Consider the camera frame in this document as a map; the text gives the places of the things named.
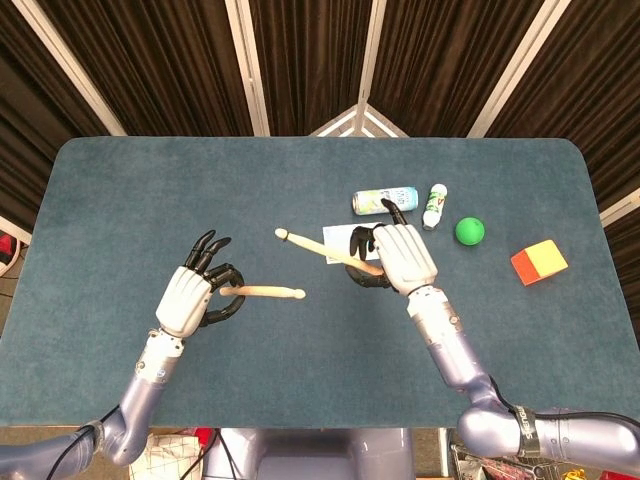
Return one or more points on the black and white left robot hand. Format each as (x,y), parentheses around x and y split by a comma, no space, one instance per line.
(182,300)

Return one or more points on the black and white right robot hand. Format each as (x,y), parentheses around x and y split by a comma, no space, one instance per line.
(402,255)

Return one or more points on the wooden drumstick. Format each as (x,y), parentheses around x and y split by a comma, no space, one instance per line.
(270,291)
(315,245)

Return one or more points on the lavender left robot arm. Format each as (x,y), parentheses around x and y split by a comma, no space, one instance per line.
(142,400)

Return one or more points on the lavender right robot arm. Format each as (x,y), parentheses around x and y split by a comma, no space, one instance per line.
(455,350)

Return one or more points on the small white green bottle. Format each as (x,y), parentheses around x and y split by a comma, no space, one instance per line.
(434,207)

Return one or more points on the light blue drink can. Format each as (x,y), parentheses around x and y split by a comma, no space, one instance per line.
(370,200)

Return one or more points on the green ball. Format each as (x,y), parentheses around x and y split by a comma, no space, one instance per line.
(470,231)

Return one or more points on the white card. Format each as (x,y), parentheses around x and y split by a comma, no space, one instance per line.
(332,235)

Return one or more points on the blue felt table mat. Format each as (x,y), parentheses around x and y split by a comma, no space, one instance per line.
(200,190)

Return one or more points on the cardboard box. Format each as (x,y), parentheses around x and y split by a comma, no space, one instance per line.
(170,431)

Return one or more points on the red plastic item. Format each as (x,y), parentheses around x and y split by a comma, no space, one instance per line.
(204,436)

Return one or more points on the orange and yellow cube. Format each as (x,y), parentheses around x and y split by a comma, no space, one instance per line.
(542,260)

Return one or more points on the white grid pattern bag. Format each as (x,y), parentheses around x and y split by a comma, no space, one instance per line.
(172,460)

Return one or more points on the red and white item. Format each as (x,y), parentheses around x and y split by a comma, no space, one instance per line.
(6,247)

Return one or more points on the dark brown pleated curtain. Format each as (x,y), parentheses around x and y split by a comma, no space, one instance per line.
(440,60)
(30,100)
(590,90)
(150,60)
(310,60)

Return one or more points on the lavender robot torso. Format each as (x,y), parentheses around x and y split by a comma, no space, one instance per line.
(310,455)

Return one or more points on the red round object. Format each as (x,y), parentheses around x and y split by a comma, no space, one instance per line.
(620,476)

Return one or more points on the white triangular frame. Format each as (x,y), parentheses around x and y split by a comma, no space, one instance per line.
(357,125)

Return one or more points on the white frame post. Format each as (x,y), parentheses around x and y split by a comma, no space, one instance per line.
(370,67)
(12,230)
(517,70)
(70,67)
(247,67)
(620,206)

